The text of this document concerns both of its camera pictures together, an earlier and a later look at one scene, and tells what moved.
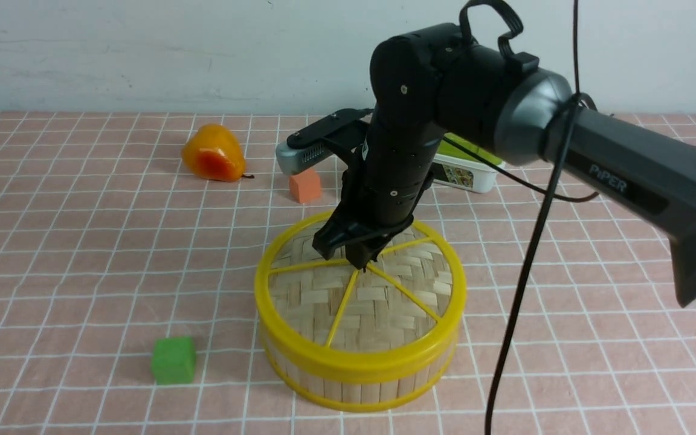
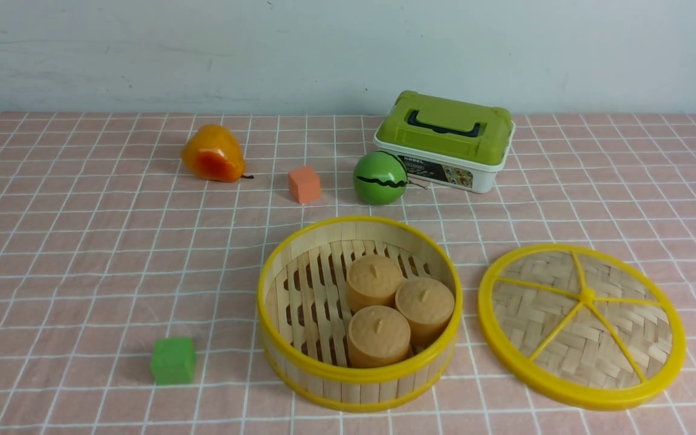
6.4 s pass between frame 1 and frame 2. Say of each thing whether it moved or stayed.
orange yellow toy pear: stayed
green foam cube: stayed
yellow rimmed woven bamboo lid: moved
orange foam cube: stayed
